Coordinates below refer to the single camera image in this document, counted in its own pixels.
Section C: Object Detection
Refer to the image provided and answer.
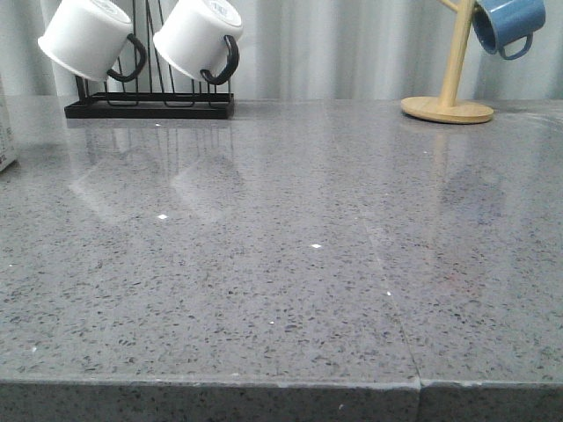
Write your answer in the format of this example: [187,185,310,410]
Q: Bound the wooden mug tree stand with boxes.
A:
[400,0,494,124]

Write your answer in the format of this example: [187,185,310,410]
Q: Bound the right white enamel mug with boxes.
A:
[153,0,243,85]

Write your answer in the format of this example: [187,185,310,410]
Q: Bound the white enamel mug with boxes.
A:
[38,0,147,83]
[153,0,243,85]

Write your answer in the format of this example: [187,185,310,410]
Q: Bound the left white enamel mug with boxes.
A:
[38,0,147,83]

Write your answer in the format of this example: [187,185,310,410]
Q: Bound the blue ceramic mug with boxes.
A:
[472,0,546,61]

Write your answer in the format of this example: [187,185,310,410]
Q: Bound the black wire mug rack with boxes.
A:
[64,1,235,120]

